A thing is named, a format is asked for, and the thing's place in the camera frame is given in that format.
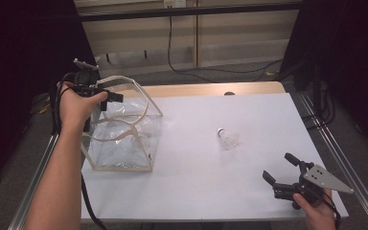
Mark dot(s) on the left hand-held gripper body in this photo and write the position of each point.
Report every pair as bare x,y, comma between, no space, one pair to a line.
87,81

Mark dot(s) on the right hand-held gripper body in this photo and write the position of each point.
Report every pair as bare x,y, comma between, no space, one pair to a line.
322,180

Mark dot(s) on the clear plastic bag beige trim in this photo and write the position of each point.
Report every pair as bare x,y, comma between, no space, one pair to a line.
124,150

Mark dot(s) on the person's left hand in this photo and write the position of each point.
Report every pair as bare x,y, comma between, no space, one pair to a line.
75,110

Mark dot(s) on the person's right hand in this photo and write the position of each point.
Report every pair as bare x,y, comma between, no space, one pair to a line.
319,218

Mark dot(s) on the black stand pole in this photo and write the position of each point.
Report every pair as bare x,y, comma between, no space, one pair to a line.
316,89

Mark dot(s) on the dark curtain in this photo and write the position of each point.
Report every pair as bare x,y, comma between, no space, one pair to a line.
357,48
12,64

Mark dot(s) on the white table sheet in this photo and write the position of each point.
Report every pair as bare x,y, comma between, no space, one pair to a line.
188,179

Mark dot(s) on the black horizontal bar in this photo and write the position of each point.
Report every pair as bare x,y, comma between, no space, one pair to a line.
188,11

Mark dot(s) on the beige cabinet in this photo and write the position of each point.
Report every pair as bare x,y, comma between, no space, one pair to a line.
236,32

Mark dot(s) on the metal floor rail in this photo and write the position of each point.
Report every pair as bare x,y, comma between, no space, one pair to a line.
357,179
28,199

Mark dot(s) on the white wall socket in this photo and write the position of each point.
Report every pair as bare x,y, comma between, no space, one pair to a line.
174,3

